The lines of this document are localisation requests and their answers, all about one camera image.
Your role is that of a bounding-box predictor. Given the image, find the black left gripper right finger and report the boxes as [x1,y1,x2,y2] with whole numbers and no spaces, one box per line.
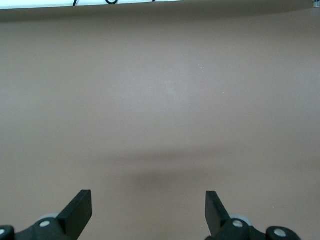
[205,190,301,240]

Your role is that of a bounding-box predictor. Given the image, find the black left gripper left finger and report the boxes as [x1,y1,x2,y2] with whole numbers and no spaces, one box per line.
[0,189,93,240]

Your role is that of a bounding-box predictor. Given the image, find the brown table cover mat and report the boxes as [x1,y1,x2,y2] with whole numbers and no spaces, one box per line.
[0,0,320,240]

